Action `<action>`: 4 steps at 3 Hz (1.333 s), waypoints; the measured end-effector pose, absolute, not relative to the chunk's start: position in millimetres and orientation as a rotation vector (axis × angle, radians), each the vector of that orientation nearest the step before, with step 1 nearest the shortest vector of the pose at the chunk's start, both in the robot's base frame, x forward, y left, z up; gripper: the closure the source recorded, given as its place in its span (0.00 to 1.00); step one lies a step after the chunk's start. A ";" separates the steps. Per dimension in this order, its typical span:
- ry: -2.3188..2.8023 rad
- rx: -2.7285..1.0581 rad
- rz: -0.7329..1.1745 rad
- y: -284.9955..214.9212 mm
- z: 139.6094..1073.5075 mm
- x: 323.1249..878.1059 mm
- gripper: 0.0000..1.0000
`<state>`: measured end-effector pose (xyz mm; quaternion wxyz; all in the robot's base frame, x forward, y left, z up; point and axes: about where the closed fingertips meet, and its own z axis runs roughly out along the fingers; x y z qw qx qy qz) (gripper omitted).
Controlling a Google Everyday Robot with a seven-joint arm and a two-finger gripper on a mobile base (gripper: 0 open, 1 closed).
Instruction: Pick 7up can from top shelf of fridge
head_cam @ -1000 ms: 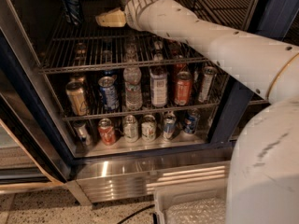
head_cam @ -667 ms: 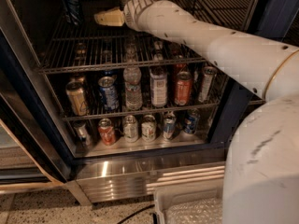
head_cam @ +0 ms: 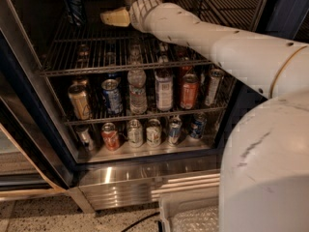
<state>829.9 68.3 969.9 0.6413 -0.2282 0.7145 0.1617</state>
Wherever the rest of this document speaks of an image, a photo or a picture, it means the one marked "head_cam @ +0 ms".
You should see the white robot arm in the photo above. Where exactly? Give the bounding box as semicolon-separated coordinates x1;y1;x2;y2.
100;0;309;232

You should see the blue Pepsi can top shelf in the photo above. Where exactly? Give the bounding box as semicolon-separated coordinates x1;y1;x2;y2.
64;0;87;26

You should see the blue pepsi can shelf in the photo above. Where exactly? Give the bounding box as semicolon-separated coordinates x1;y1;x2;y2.
64;0;87;26
101;79;123;115

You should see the blue Pepsi can middle shelf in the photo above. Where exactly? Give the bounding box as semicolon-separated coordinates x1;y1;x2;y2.
101;79;123;115

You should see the red can behind orange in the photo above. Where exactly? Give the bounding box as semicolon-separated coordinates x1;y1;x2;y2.
175;56;194;108

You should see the gold can middle shelf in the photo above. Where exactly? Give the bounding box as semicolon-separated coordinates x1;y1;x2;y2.
68;84;92;120

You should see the stainless steel fridge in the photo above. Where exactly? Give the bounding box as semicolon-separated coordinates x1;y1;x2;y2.
0;0;309;214

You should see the orange soda can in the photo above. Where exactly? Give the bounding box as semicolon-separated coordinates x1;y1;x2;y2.
180;73;199;109

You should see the silver slim can right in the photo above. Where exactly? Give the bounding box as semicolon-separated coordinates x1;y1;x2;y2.
205;68;224;106

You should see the silver green can bottom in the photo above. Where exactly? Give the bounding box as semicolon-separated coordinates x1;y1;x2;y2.
126;119;144;148

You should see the blue silver can bottom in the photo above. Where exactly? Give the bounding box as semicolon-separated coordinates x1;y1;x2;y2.
168;116;183;145

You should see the red Coke can bottom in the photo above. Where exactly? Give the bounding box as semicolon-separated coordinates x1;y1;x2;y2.
101;123;120;151

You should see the white green can bottom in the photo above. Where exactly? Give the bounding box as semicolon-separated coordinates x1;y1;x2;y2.
146;119;161;147

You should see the silver can bottom left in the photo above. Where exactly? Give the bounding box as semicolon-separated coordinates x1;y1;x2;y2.
75;125;96;151

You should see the blue Pepsi can bottom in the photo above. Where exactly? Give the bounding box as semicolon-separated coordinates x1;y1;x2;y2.
189;112;207;139

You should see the open glass fridge door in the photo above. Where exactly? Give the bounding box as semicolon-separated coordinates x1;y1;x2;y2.
0;73;71;201

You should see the clear plastic water bottle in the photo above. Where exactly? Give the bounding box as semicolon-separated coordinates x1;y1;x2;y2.
127;47;147;115

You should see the white labelled drink bottle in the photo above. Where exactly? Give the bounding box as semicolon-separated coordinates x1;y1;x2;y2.
154;68;173;111

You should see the white plastic bin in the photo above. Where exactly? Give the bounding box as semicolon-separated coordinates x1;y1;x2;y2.
159;188;218;232

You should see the top wire fridge shelf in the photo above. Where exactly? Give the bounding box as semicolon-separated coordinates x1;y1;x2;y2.
41;0;259;76

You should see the wire fridge shelf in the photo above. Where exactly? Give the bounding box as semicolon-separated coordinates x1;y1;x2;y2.
41;0;259;76
64;61;238;127

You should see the middle wire fridge shelf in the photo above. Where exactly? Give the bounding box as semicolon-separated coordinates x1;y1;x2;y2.
64;61;238;127

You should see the black cable on floor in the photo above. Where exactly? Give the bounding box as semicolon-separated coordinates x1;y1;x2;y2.
120;211;161;232

